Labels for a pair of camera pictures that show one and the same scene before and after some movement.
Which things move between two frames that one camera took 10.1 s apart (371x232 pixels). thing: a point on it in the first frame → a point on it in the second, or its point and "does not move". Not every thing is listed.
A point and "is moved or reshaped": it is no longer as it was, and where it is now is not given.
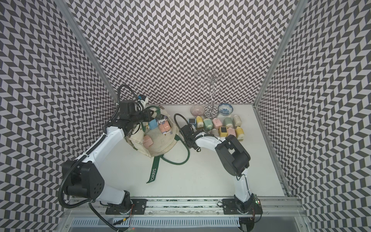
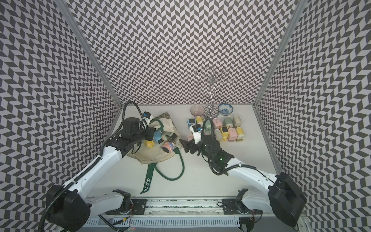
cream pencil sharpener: (236, 121) does not move
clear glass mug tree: (212, 112) does not move
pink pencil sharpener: (164, 127) is moved or reshaped
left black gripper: (149, 113) → (150, 130)
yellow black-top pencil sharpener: (223, 131) does not move
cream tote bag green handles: (154, 137) is moved or reshaped
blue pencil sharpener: (192, 121) does not move
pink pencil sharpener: (216, 123) does not move
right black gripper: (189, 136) → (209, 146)
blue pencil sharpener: (153, 124) → (157, 136)
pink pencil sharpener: (231, 131) does not move
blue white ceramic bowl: (225, 109) does not move
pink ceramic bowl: (197, 110) does not move
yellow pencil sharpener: (240, 133) does not move
